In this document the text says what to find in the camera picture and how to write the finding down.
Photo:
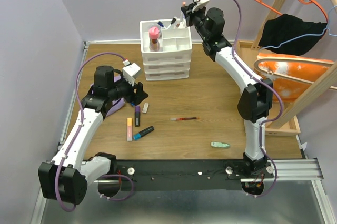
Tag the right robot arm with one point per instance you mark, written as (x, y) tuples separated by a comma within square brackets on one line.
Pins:
[(256, 97)]

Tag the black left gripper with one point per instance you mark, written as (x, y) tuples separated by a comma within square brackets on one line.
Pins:
[(139, 96)]

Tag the aluminium frame rail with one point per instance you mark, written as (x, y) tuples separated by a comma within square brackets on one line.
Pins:
[(113, 175)]

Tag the blue black highlighter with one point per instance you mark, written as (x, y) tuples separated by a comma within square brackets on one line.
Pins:
[(143, 133)]

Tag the pink white marker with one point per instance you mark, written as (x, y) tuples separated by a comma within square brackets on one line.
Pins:
[(182, 16)]

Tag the purple black highlighter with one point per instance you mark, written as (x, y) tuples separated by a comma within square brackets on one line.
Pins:
[(137, 116)]

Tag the wooden clothes rack frame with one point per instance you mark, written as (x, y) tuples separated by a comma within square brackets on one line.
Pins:
[(288, 34)]

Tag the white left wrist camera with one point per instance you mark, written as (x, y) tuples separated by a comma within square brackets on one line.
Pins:
[(130, 72)]

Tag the blue cap white marker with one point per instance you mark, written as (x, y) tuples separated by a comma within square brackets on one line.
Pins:
[(161, 24)]

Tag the pink cap pencil tube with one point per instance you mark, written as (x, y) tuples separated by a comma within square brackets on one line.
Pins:
[(154, 34)]

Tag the orange white tie-dye garment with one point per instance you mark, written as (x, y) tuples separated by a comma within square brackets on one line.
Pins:
[(288, 90)]

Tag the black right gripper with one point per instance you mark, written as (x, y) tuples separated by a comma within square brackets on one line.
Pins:
[(188, 21)]

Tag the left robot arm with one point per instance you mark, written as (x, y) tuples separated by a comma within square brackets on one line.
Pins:
[(76, 145)]

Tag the orange red pen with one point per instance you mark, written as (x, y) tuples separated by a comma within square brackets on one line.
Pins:
[(183, 118)]

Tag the wooden hanger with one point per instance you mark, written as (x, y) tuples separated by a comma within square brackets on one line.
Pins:
[(289, 63)]

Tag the black garment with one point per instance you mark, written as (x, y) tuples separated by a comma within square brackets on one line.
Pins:
[(292, 32)]

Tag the green stapler remover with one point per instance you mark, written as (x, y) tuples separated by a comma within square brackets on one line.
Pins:
[(215, 144)]

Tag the salmon tip white pen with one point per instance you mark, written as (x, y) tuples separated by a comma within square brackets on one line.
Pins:
[(180, 25)]

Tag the orange pink highlighter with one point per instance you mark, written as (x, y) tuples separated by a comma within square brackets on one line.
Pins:
[(129, 129)]

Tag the purple cloth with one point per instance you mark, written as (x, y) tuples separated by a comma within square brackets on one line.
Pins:
[(116, 104)]

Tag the white plastic drawer organizer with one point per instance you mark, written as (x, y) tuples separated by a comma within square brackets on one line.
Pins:
[(173, 59)]

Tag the white eraser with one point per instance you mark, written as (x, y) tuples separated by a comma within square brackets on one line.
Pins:
[(145, 108)]

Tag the black cap white marker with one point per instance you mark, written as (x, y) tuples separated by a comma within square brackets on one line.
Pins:
[(172, 23)]

